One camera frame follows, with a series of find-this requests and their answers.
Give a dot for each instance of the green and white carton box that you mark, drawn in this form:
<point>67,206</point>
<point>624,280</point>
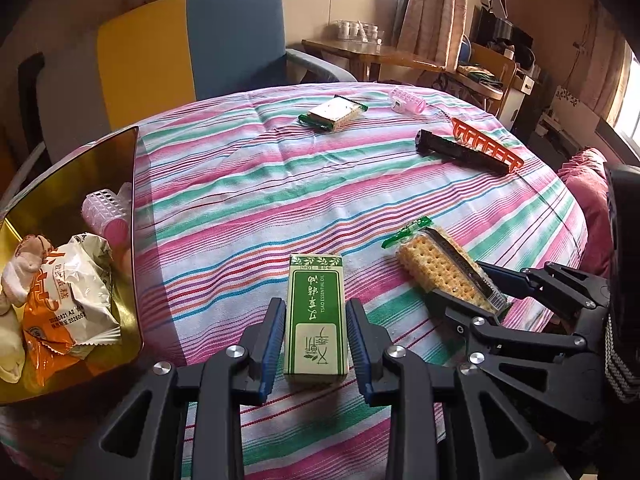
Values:
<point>315,310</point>

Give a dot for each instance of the pink hair roller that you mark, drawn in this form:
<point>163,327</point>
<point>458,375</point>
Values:
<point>407,101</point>
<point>102,207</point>

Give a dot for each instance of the black chair back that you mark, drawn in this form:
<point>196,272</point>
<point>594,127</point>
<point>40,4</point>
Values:
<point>31,95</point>

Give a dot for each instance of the blue and yellow armchair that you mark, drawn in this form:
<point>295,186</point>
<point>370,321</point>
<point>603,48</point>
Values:
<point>225,35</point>

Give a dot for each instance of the orange and white snack packet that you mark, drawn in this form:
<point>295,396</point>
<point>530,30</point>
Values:
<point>75,285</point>

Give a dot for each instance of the gold metal container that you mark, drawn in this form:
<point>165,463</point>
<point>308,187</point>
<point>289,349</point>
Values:
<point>65,180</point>

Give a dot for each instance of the beige patterned curtain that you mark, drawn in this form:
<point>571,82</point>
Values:
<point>430,10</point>

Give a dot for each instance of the wooden side table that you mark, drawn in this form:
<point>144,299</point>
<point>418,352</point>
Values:
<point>370,54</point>

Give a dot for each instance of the white board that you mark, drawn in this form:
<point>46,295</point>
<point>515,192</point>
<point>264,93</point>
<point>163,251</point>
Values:
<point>575,107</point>

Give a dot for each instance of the cracker packet with green end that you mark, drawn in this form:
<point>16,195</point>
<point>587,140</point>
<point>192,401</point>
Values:
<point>332,112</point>
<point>435,260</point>

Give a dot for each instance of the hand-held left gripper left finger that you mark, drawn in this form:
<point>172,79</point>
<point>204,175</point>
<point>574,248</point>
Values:
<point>270,340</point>

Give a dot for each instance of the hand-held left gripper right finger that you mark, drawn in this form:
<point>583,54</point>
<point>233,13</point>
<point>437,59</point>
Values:
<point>358,345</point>

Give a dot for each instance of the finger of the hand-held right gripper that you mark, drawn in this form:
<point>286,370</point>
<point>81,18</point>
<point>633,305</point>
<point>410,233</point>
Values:
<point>495,274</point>
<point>450,310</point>

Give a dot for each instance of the black comb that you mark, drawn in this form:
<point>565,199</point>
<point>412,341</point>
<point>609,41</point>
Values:
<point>450,147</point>

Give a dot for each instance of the cream sock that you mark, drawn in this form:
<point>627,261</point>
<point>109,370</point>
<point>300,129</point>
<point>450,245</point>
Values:
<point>10,360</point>

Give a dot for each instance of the pink cloth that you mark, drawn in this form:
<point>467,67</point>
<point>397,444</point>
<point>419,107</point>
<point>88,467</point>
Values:
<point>582,185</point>

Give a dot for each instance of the striped pink green tablecloth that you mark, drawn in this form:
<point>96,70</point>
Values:
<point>250,210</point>

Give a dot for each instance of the wooden chair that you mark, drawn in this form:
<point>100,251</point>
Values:
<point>487,72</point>

